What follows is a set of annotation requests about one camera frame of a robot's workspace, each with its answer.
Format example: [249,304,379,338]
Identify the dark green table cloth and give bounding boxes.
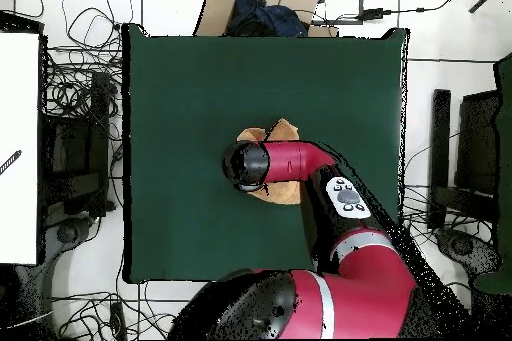
[121,22,410,284]

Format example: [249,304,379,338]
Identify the brown cardboard box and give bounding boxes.
[192,0,340,38]

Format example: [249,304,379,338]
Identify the black striped rod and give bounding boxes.
[0,149,23,177]

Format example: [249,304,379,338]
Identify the white flat panel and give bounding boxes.
[0,31,41,266]

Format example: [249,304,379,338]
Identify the tan terry towel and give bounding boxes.
[236,117,302,206]

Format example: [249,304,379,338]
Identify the black stand frame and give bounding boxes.
[39,70,117,218]
[427,88,501,230]

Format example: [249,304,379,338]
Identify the grey stand foot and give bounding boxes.
[435,228,501,276]
[47,216,95,262]

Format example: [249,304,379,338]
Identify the dark blue jeans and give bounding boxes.
[227,0,310,38]

